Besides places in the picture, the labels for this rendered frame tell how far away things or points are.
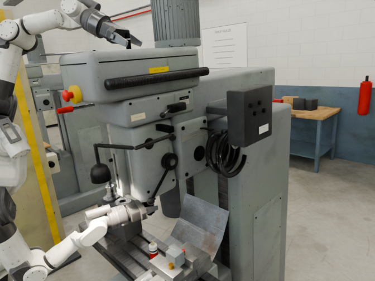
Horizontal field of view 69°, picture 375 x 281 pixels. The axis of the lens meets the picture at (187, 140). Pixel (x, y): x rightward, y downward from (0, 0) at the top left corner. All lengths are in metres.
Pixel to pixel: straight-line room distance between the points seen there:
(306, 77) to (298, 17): 0.98
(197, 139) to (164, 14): 0.52
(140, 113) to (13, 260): 0.67
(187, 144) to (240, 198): 0.41
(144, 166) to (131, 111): 0.22
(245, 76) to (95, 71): 0.81
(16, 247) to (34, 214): 1.83
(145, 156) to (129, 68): 0.33
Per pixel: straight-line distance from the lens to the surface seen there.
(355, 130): 5.12
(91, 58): 0.89
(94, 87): 0.89
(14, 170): 1.15
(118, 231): 1.61
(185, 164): 1.17
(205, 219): 1.54
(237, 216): 1.44
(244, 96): 0.99
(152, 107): 1.01
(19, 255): 1.18
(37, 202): 2.94
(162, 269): 1.24
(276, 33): 5.47
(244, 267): 1.63
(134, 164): 1.06
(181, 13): 1.17
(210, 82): 1.23
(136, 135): 1.01
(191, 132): 1.16
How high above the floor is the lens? 1.86
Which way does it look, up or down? 17 degrees down
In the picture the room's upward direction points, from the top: 4 degrees counter-clockwise
